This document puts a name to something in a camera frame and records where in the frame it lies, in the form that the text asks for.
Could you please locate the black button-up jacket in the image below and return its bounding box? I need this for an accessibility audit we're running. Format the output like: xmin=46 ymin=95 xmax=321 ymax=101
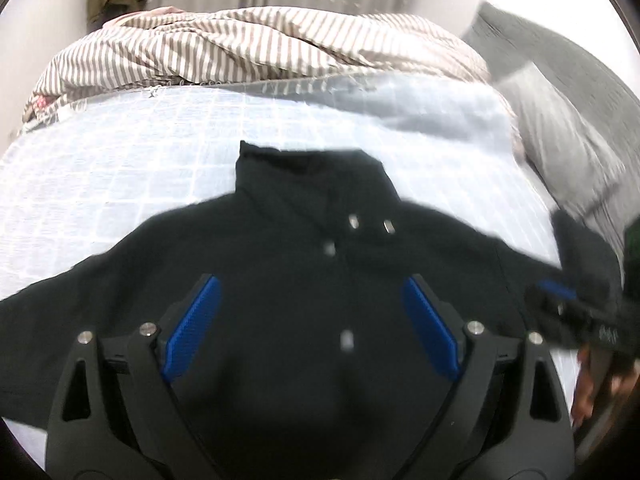
xmin=1 ymin=144 xmax=621 ymax=479

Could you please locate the person's right hand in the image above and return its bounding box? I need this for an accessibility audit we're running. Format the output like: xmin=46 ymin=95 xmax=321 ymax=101
xmin=570 ymin=346 xmax=639 ymax=429

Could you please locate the grey pillow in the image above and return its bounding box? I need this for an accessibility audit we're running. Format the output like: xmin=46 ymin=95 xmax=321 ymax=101
xmin=463 ymin=2 xmax=639 ymax=255

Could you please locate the light grey grid bedspread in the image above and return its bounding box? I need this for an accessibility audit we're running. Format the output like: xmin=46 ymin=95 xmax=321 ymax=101
xmin=0 ymin=71 xmax=582 ymax=470

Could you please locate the brown striped blanket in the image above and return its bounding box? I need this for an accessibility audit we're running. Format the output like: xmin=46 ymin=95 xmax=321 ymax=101
xmin=21 ymin=6 xmax=490 ymax=132

